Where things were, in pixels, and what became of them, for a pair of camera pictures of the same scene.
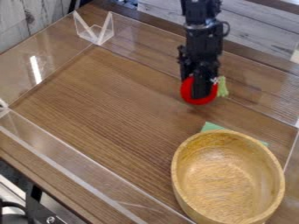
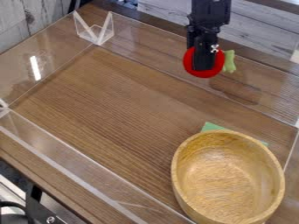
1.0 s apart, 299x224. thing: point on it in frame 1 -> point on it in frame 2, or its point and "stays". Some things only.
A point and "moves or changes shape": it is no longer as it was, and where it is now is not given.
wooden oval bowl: x=227 y=178 stays
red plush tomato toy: x=219 y=91 moves or changes shape
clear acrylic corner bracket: x=95 y=33 stays
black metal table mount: x=37 y=213 stays
